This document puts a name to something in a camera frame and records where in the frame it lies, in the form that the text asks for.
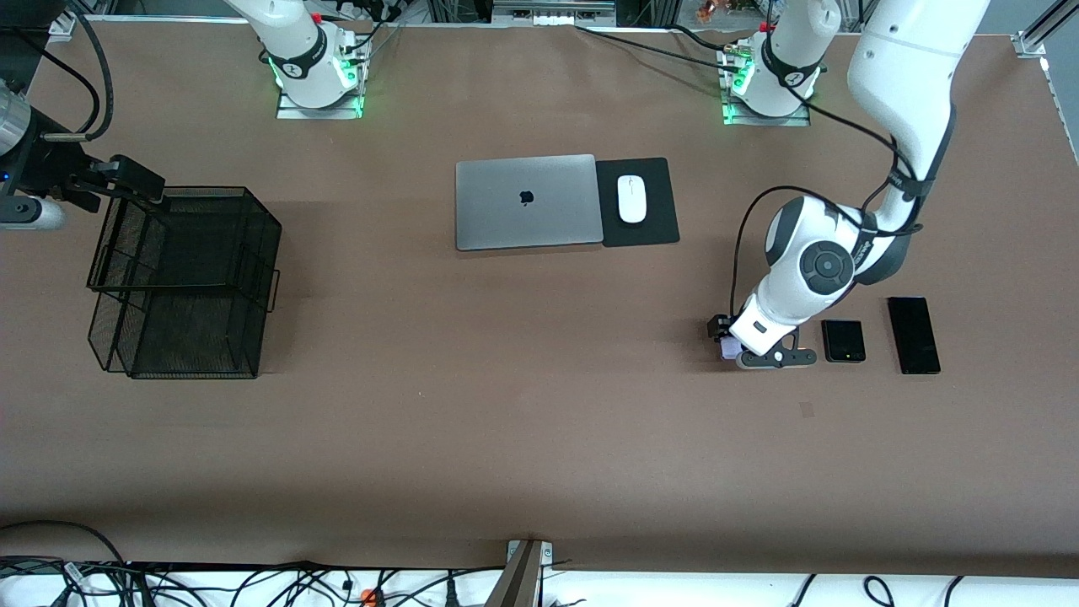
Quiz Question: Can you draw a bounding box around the grey power strip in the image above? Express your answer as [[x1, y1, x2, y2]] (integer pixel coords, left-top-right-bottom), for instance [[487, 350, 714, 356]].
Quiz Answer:
[[493, 0, 616, 26]]

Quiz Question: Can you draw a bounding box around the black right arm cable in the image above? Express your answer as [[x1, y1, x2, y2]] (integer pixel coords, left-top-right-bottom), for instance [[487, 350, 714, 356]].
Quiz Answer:
[[34, 0, 116, 142]]

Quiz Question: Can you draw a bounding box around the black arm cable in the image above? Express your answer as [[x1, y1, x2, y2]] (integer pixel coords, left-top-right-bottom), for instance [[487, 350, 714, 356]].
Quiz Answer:
[[730, 76, 928, 317], [34, 0, 116, 142]]

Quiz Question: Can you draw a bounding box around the grey aluminium frame post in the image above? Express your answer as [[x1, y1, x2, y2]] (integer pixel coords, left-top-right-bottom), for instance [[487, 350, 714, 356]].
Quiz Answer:
[[487, 540, 554, 607]]

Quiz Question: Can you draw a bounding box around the black mouse pad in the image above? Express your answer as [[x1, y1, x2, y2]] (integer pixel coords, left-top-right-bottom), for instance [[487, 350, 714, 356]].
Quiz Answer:
[[596, 157, 681, 249]]

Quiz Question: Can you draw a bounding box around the black mesh two-tier tray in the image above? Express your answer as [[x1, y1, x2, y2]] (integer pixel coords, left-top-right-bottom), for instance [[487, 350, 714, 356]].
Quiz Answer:
[[87, 185, 282, 380]]

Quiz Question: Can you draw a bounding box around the long black table cable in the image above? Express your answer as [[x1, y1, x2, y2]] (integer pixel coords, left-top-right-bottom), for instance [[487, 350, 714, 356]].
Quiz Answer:
[[576, 24, 743, 75]]

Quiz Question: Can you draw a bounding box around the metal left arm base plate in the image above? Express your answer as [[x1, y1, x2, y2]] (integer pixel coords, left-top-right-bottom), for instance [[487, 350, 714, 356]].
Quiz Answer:
[[722, 89, 812, 127]]

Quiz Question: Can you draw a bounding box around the white computer mouse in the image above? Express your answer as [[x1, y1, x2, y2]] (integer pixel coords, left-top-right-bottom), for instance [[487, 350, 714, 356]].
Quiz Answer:
[[617, 175, 648, 224]]

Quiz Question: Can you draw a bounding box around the long aluminium frame profile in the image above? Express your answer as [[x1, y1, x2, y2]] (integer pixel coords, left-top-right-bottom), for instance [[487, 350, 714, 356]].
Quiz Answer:
[[1012, 0, 1079, 161]]

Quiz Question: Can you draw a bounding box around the black slab smartphone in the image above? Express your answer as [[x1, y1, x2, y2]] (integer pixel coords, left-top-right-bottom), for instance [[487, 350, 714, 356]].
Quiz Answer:
[[887, 296, 942, 375]]

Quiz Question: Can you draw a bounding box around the black looping floor cable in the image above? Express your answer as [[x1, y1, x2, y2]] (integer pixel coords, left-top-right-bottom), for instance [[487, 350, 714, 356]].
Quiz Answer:
[[0, 520, 129, 574]]

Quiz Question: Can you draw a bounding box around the black flip phone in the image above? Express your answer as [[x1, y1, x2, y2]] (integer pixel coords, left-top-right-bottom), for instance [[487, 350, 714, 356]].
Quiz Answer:
[[821, 319, 867, 363]]

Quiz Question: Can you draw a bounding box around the short black table cable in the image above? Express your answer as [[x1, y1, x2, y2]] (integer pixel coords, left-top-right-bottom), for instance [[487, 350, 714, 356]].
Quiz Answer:
[[670, 24, 738, 53]]

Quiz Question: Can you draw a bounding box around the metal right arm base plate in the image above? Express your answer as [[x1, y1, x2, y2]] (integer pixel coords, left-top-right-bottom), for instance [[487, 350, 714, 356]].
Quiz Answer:
[[276, 84, 365, 121]]

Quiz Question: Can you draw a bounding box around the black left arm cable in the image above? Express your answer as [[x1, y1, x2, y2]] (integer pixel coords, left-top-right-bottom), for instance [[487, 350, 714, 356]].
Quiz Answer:
[[730, 76, 928, 317]]

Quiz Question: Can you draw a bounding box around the silver closed laptop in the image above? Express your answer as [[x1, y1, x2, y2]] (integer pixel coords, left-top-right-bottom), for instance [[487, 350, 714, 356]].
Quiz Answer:
[[455, 153, 604, 252]]

